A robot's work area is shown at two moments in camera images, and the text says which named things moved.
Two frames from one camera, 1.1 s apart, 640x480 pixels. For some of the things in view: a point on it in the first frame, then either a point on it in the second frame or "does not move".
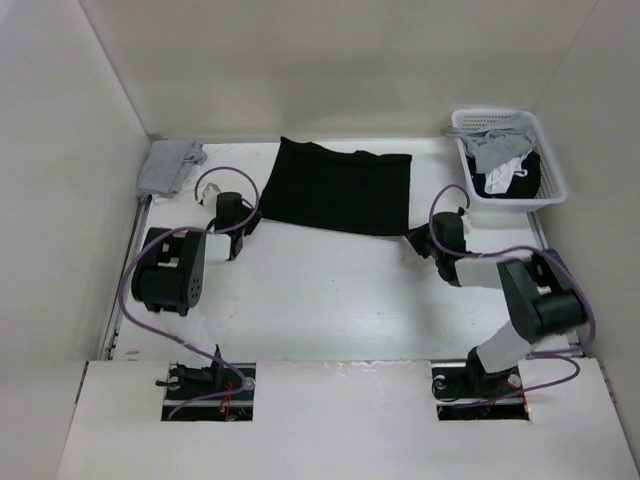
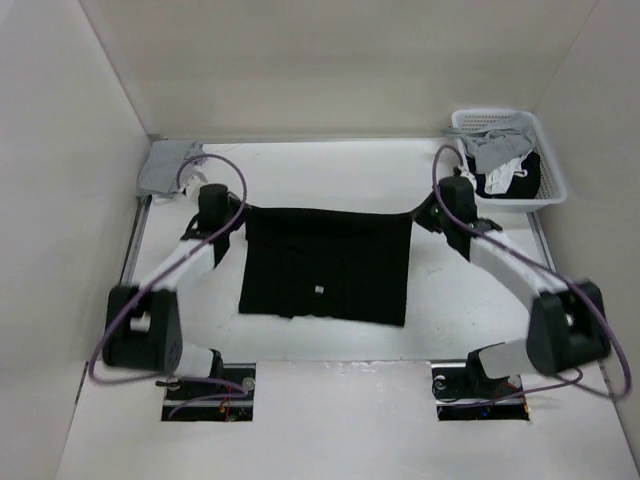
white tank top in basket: (499, 178) does not move
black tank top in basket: (521, 187) does not move
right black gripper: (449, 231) -> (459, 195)
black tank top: (318, 186) -> (345, 265)
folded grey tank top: (167, 166) does not move
